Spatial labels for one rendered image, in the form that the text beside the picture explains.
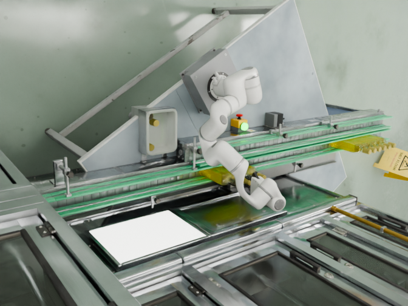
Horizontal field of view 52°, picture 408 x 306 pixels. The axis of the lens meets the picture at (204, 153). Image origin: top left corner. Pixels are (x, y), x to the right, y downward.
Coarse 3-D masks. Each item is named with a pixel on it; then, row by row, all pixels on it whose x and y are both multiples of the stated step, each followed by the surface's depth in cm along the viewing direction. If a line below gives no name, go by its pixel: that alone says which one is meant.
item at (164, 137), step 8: (152, 112) 203; (160, 112) 214; (168, 112) 216; (176, 112) 211; (160, 120) 215; (168, 120) 217; (176, 120) 212; (152, 128) 214; (160, 128) 217; (168, 128) 218; (176, 128) 214; (152, 136) 215; (160, 136) 218; (168, 136) 219; (176, 136) 215; (160, 144) 219; (168, 144) 220; (176, 144) 216; (152, 152) 210; (160, 152) 212
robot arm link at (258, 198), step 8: (240, 168) 175; (240, 176) 175; (240, 184) 176; (240, 192) 177; (256, 192) 178; (264, 192) 177; (248, 200) 176; (256, 200) 176; (264, 200) 177; (256, 208) 178
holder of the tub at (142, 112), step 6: (144, 108) 210; (150, 108) 210; (156, 108) 211; (162, 108) 211; (168, 108) 212; (174, 108) 212; (138, 114) 209; (144, 114) 204; (138, 120) 210; (144, 120) 205; (138, 126) 211; (144, 126) 206; (144, 132) 207; (144, 138) 208; (144, 144) 209; (144, 150) 209; (144, 156) 216; (162, 156) 223; (144, 162) 214; (150, 162) 215; (156, 162) 216
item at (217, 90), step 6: (216, 72) 213; (216, 78) 216; (222, 78) 215; (216, 84) 214; (222, 84) 211; (210, 90) 218; (216, 90) 216; (222, 90) 211; (216, 96) 219; (222, 96) 215
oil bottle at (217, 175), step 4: (212, 168) 218; (216, 168) 219; (200, 172) 224; (204, 172) 221; (208, 172) 218; (212, 172) 215; (216, 172) 213; (220, 172) 212; (224, 172) 213; (204, 176) 222; (208, 176) 219; (212, 176) 215; (216, 176) 213; (220, 176) 210; (224, 176) 209; (228, 176) 209; (212, 180) 216; (216, 180) 213; (220, 180) 211; (224, 180) 209; (220, 184) 211; (224, 184) 210; (228, 184) 211
